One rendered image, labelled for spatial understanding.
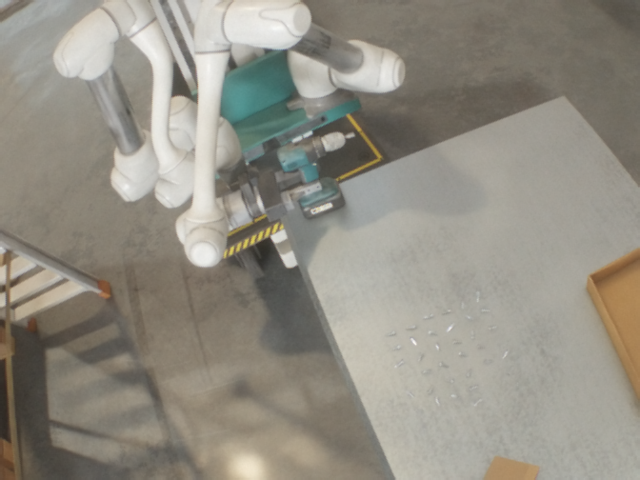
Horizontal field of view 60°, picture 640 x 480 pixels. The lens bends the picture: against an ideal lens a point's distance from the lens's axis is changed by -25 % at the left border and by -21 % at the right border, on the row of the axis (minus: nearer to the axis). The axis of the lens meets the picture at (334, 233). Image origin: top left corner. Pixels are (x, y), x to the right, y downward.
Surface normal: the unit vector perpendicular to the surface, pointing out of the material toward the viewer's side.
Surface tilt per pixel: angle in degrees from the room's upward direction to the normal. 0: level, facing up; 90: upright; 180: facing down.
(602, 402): 0
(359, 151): 0
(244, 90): 90
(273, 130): 0
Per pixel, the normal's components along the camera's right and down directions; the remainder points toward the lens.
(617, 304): -0.25, -0.61
